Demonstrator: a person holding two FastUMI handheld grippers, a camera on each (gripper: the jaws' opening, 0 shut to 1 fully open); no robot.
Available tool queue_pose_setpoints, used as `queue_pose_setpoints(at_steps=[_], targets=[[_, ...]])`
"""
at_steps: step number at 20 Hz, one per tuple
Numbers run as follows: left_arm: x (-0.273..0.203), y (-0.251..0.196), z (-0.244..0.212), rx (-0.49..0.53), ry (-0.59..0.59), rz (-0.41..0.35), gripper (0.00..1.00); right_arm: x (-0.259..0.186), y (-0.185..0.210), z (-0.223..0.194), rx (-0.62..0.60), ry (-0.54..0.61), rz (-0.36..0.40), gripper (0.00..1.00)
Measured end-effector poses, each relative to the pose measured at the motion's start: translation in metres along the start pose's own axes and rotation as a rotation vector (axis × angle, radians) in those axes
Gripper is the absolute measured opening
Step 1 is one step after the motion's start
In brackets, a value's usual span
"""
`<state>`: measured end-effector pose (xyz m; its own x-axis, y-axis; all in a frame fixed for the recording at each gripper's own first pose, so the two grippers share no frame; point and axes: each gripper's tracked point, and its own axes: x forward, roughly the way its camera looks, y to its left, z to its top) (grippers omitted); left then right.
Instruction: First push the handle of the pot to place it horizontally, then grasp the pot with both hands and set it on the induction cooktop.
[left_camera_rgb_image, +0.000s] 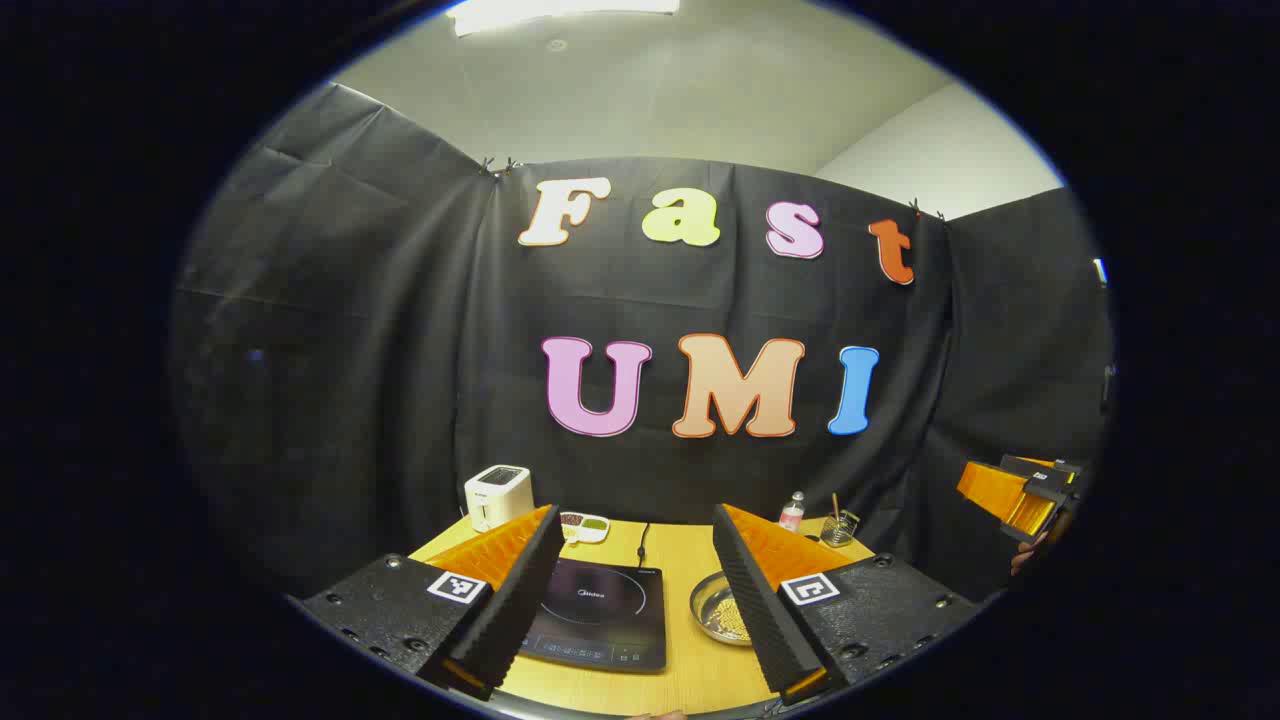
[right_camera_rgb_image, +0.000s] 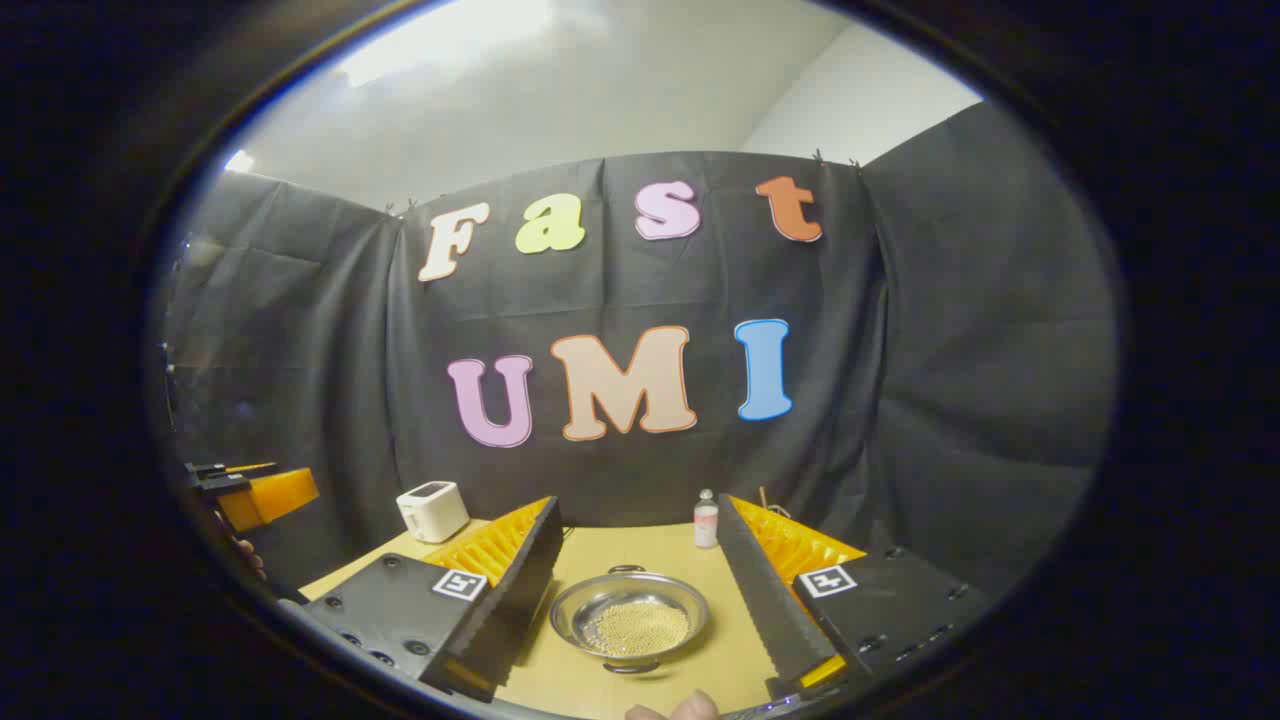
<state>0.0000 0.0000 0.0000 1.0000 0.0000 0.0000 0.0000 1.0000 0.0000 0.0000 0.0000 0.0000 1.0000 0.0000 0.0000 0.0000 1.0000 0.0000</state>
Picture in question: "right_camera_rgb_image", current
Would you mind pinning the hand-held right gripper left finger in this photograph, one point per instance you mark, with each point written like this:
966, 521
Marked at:
510, 610

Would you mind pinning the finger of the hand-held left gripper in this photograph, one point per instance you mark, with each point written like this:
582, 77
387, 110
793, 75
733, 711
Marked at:
205, 468
275, 497

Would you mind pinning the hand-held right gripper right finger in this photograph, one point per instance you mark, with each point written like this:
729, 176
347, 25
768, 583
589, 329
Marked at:
770, 600

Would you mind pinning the stainless steel pot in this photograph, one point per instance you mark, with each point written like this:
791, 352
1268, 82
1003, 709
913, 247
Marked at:
585, 600

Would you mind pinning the small clear bottle pink label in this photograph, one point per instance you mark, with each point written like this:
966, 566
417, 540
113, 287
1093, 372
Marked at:
706, 522

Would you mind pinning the pile of yellow soybeans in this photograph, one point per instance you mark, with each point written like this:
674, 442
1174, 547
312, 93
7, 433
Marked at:
635, 627

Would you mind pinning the white toaster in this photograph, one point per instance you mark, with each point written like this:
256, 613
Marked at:
432, 510

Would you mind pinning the black backdrop cloth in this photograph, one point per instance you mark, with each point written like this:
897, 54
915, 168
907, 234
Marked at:
640, 480

